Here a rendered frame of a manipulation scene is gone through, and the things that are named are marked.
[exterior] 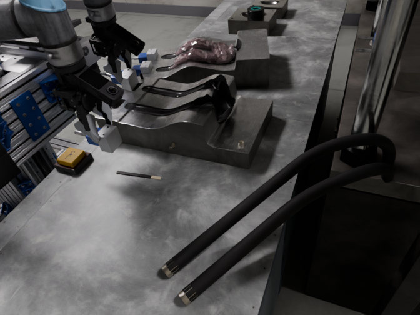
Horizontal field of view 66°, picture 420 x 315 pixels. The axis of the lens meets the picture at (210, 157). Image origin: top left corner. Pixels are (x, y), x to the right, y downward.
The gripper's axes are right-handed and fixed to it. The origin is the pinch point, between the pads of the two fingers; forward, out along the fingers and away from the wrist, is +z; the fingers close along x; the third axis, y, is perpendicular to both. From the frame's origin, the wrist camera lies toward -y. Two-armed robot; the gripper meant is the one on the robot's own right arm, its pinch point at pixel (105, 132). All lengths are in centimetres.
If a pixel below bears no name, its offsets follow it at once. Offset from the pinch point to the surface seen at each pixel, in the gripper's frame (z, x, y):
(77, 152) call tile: 11.4, -0.8, 15.2
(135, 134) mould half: 10.1, -11.6, 0.9
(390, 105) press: 16, -54, -71
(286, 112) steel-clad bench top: 15, -40, -40
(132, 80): 2.7, -29.1, 10.3
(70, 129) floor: 95, -90, 135
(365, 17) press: 16, -129, -60
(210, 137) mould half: 7.9, -13.6, -23.4
